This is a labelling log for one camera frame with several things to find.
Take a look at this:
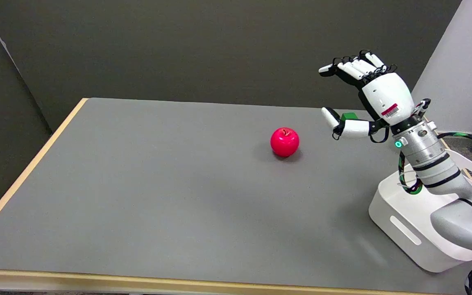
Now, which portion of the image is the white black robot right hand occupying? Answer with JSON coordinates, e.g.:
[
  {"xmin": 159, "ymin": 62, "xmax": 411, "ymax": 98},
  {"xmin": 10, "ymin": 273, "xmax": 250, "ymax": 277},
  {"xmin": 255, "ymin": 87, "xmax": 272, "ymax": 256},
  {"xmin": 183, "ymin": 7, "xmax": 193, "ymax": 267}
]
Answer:
[{"xmin": 318, "ymin": 50, "xmax": 431, "ymax": 143}]

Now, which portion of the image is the red apple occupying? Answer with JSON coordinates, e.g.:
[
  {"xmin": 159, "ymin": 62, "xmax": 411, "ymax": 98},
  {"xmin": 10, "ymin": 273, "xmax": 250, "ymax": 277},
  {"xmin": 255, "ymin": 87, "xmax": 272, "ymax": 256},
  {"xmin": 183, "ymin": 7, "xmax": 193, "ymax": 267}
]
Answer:
[{"xmin": 270, "ymin": 127, "xmax": 300, "ymax": 158}]

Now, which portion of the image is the white plastic bin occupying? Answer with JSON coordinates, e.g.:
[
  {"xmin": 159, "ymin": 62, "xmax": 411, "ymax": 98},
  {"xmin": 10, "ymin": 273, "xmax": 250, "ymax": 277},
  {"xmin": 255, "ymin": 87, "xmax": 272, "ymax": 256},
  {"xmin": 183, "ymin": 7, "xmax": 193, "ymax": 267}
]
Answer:
[{"xmin": 368, "ymin": 149, "xmax": 472, "ymax": 273}]

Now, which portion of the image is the black cable loop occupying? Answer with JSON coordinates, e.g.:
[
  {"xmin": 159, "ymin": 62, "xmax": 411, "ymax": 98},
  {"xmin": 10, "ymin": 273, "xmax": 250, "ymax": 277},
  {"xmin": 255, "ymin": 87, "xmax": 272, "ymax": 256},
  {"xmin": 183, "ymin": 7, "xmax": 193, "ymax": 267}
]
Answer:
[{"xmin": 398, "ymin": 151, "xmax": 424, "ymax": 195}]

